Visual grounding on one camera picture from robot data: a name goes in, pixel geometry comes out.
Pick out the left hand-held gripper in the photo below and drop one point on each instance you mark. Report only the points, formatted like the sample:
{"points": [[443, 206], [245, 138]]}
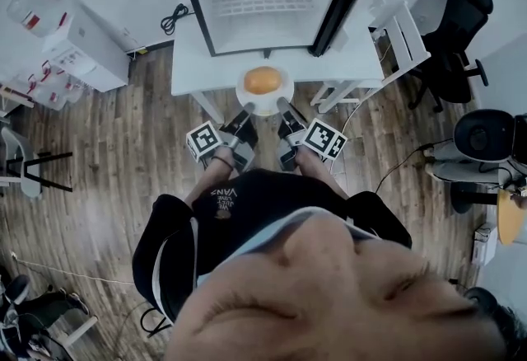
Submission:
{"points": [[204, 139]]}

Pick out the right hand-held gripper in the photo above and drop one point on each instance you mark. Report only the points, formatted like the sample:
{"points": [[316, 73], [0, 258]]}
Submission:
{"points": [[325, 137]]}

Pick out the white round plate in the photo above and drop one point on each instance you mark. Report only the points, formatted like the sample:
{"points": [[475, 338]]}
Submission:
{"points": [[263, 104]]}

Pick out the orange bread bun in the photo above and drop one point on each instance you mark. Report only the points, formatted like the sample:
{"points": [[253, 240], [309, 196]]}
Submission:
{"points": [[262, 80]]}

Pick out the person's right forearm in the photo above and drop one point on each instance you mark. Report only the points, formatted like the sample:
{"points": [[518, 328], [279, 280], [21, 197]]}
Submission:
{"points": [[317, 170]]}

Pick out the person's left forearm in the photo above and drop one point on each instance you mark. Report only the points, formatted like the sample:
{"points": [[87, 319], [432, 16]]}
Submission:
{"points": [[210, 178]]}

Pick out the black wristband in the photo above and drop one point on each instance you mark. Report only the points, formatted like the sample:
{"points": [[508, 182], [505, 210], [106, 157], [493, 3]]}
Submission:
{"points": [[222, 160]]}

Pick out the white table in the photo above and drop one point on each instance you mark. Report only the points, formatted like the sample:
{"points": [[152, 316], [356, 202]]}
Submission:
{"points": [[193, 71]]}

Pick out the person's black shirt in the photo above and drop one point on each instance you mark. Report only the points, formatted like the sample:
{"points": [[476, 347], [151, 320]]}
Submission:
{"points": [[255, 211]]}

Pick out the light blue face mask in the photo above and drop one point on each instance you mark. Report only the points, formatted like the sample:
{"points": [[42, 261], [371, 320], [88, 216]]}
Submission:
{"points": [[263, 240]]}

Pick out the white wooden chair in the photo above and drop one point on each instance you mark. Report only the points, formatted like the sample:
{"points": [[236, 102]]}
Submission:
{"points": [[407, 38]]}

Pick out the white water dispenser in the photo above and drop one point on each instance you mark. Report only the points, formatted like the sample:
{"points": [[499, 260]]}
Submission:
{"points": [[99, 58]]}

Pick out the grey cloth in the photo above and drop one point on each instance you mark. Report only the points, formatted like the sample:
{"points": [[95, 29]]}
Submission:
{"points": [[457, 165]]}

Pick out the black office chair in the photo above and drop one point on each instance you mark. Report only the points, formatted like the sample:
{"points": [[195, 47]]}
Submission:
{"points": [[457, 54]]}

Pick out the white chair black cushion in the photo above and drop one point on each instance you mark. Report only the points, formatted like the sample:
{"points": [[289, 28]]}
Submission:
{"points": [[479, 137]]}

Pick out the pile of empty water bottles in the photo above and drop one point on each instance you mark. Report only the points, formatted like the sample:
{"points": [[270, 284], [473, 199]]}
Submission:
{"points": [[53, 91]]}

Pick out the person's face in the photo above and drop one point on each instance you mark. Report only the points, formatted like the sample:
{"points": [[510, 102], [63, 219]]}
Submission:
{"points": [[329, 310]]}

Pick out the wooden bar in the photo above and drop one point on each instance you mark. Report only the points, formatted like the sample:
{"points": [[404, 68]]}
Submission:
{"points": [[16, 96]]}

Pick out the grey chair black legs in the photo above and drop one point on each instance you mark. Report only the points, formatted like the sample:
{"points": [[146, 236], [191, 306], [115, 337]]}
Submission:
{"points": [[24, 178]]}

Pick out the black bag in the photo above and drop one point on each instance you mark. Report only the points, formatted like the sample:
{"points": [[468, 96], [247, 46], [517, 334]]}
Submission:
{"points": [[520, 137]]}

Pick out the white box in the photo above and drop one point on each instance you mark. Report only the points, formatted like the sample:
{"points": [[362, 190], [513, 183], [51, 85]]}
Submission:
{"points": [[488, 244]]}

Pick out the round wooden table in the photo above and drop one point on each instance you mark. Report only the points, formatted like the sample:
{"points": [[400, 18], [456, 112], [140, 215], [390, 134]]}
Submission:
{"points": [[510, 219]]}

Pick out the black shoe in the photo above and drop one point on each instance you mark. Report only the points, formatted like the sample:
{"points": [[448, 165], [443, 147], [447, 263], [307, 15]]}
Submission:
{"points": [[481, 298]]}

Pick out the black desk wooden legs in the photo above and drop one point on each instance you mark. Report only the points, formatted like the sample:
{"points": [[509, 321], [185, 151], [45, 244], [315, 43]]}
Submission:
{"points": [[80, 330]]}

